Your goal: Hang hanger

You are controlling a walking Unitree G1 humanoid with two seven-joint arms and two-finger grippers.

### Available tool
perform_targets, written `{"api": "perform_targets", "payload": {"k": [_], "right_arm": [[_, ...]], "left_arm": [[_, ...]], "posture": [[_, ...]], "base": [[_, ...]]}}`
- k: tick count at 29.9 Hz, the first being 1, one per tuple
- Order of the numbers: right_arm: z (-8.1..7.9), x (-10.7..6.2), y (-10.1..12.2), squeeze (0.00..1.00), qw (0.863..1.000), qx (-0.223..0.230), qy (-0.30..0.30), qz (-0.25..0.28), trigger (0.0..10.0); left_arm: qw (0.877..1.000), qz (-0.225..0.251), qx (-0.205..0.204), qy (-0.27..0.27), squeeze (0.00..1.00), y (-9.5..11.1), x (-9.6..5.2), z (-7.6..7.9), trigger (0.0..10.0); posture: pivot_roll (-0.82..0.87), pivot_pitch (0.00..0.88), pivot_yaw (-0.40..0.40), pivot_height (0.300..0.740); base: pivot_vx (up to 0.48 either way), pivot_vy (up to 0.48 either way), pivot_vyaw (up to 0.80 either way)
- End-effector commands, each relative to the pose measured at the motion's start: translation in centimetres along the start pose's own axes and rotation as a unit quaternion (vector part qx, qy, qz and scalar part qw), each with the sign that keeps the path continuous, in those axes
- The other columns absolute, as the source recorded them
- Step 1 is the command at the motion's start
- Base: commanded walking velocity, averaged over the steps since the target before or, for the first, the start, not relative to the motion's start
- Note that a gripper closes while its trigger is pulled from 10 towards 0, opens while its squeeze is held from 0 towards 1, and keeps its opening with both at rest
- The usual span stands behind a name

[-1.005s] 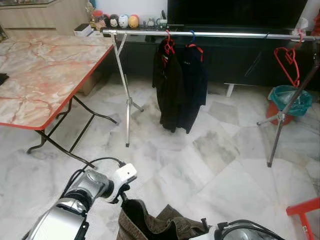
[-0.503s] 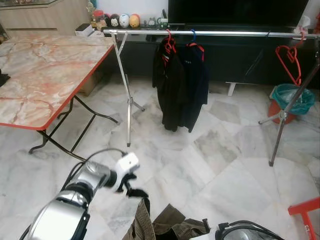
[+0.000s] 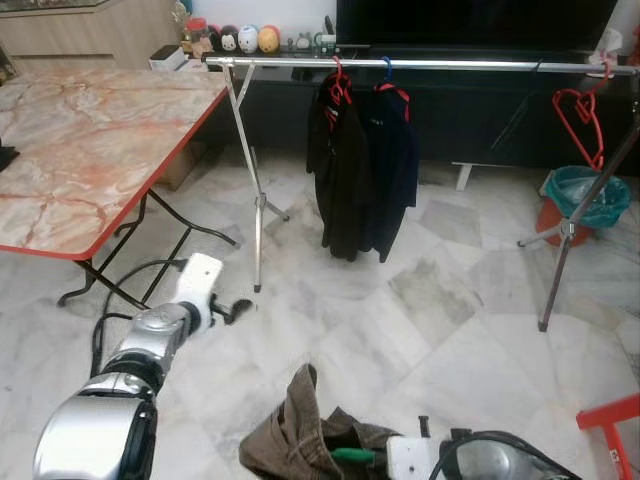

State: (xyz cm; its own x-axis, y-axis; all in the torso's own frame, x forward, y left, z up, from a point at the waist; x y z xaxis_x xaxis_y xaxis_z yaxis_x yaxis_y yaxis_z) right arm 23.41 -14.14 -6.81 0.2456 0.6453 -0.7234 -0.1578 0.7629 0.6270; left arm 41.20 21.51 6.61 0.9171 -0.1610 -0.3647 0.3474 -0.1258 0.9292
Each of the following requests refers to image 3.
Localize silver metal clothes rack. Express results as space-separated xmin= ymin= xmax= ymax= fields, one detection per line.
xmin=205 ymin=55 xmax=640 ymax=333

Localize glass jar red lid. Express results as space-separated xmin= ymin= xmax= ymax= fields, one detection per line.
xmin=184 ymin=17 xmax=212 ymax=59

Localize red plastic hanger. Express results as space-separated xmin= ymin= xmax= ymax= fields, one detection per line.
xmin=552 ymin=62 xmax=612 ymax=172
xmin=324 ymin=57 xmax=354 ymax=109

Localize teal plastic bin bag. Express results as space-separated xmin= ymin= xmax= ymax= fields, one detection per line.
xmin=545 ymin=165 xmax=633 ymax=231

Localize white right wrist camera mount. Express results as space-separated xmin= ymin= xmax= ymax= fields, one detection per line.
xmin=385 ymin=434 xmax=442 ymax=480

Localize white pink tissue pack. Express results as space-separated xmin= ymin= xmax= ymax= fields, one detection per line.
xmin=595 ymin=28 xmax=627 ymax=67

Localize navy shirt red stripes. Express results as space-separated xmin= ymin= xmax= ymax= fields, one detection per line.
xmin=358 ymin=85 xmax=421 ymax=264

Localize red waste bin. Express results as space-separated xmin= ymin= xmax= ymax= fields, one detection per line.
xmin=536 ymin=198 xmax=587 ymax=248

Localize black flat screen television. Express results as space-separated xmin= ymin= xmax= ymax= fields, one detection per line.
xmin=336 ymin=0 xmax=619 ymax=53

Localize white black box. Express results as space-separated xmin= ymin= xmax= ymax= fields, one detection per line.
xmin=149 ymin=45 xmax=187 ymax=71

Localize brown corduroy shorts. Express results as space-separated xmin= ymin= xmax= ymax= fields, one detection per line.
xmin=238 ymin=363 xmax=403 ymax=480

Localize green plastic hanger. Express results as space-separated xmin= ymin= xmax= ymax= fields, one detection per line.
xmin=331 ymin=447 xmax=377 ymax=464

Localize long black TV cabinet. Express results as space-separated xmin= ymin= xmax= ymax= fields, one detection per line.
xmin=210 ymin=50 xmax=640 ymax=171

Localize light wood sideboard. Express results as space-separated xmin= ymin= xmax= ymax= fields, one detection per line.
xmin=0 ymin=0 xmax=183 ymax=73

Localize marble top folding table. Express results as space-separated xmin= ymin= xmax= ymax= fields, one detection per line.
xmin=0 ymin=68 xmax=241 ymax=306

